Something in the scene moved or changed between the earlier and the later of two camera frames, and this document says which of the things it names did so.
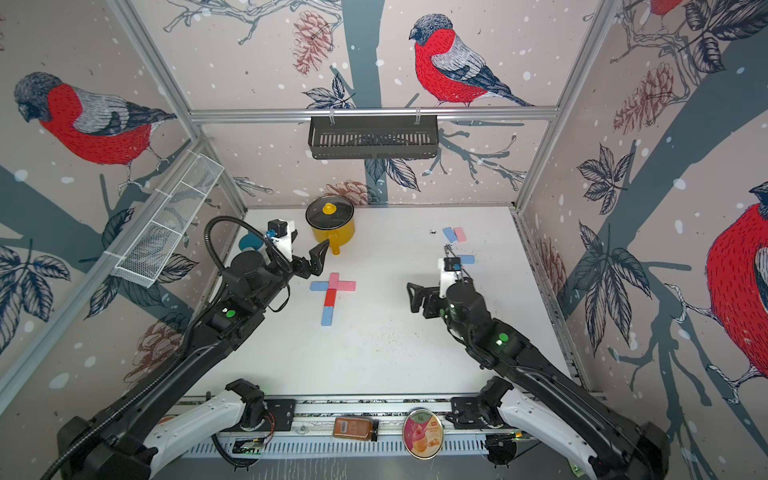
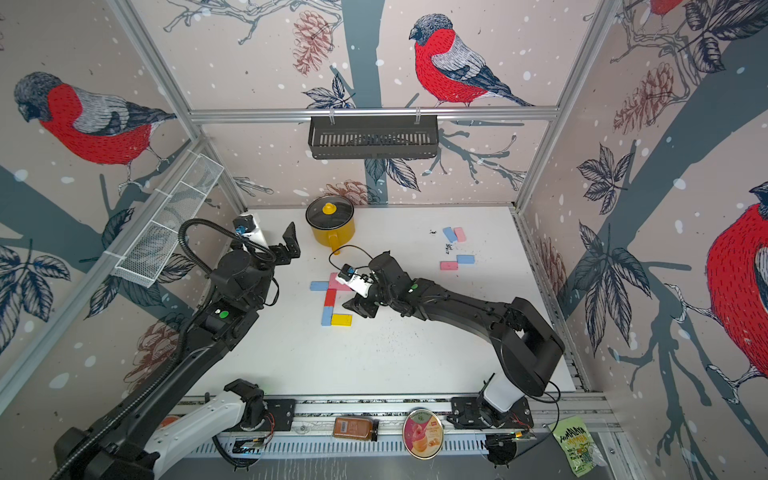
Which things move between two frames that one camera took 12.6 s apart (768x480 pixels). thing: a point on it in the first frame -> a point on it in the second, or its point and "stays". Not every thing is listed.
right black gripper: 434,296 -> 362,305
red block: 330,297 stays
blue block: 319,285 stays
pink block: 334,280 stays
